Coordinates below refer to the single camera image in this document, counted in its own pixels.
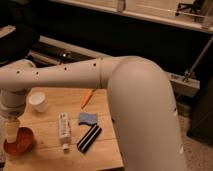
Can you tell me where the black striped eraser block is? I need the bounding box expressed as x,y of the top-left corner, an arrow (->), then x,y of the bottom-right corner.
77,124 -> 102,153

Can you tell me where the white paper cup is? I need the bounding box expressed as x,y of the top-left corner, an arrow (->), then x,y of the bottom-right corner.
28,92 -> 48,113

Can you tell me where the orange marker pen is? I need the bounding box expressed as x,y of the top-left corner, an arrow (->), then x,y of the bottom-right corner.
81,89 -> 95,109

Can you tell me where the metal rod stand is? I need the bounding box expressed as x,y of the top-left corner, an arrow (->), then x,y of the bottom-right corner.
184,43 -> 213,82

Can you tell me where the red ceramic bowl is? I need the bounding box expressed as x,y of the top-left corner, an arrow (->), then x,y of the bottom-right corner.
3,127 -> 34,156

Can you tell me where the blue sponge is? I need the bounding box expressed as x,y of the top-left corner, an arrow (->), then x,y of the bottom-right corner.
78,112 -> 98,126

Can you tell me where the black chair in background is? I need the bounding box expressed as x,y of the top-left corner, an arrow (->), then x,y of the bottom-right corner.
175,0 -> 208,16

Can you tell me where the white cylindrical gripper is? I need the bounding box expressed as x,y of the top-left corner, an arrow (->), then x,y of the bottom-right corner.
0,90 -> 28,143

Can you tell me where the black office chair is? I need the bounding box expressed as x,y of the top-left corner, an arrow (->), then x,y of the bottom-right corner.
0,24 -> 40,66

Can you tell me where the long metal rail beam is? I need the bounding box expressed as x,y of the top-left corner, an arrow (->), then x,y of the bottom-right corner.
30,36 -> 200,97

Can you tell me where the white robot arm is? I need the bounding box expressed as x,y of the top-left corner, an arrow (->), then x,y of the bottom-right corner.
0,56 -> 187,171

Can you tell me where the white tube with cap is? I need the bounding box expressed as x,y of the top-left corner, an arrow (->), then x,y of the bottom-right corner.
58,112 -> 71,150

